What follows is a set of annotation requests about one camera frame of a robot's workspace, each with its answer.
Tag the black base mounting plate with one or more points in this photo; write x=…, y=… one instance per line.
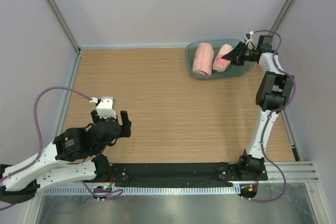
x=181, y=175

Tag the white slotted cable duct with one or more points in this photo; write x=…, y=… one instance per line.
x=71, y=190

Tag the coral pink printed towel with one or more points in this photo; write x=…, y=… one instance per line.
x=220, y=64

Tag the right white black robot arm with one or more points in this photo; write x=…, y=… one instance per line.
x=275, y=92

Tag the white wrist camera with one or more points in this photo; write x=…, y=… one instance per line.
x=249, y=42
x=105, y=107

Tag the aluminium front rail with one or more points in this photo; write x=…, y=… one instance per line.
x=294, y=172

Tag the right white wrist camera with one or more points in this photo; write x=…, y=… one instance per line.
x=249, y=42

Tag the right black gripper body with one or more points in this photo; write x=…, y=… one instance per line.
x=248, y=55

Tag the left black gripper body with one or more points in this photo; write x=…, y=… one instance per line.
x=96, y=117

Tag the blue translucent plastic tub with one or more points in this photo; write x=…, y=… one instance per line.
x=233, y=70

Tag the light pink towel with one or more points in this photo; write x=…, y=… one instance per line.
x=203, y=59

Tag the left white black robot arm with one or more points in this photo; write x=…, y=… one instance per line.
x=74, y=156

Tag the left aluminium frame post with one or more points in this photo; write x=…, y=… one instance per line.
x=60, y=19

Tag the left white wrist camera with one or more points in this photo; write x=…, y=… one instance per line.
x=105, y=107

